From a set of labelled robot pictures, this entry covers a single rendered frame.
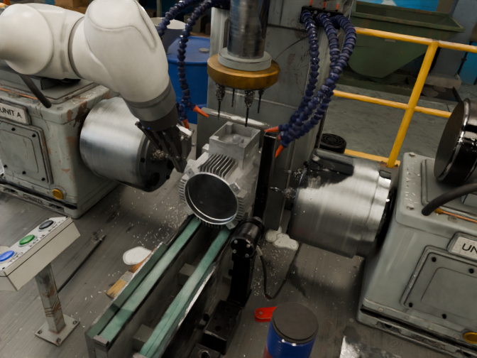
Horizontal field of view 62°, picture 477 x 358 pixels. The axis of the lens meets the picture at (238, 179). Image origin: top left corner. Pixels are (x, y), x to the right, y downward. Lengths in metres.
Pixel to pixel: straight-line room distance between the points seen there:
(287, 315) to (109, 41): 0.44
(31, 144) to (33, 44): 0.62
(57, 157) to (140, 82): 0.64
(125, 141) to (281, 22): 0.53
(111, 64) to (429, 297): 0.81
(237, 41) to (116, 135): 0.41
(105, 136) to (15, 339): 0.52
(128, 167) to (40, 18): 0.52
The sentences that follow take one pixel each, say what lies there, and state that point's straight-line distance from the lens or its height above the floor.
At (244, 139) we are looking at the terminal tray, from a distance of 1.11.
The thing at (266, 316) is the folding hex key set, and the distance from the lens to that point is 1.04.
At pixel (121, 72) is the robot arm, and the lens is 0.64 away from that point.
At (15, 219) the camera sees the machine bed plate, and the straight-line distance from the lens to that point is 1.39.
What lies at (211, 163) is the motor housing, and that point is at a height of 1.10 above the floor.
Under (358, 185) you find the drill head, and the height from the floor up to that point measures 1.15.
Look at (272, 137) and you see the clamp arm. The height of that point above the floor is 1.25.
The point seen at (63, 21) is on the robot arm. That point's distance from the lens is 0.71.
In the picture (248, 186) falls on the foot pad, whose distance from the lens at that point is 1.00.
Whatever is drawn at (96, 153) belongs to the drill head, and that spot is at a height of 1.06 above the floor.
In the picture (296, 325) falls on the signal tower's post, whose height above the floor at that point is 1.22.
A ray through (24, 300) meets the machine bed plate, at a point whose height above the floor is 0.80.
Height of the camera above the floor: 1.63
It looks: 34 degrees down
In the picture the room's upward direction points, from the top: 6 degrees clockwise
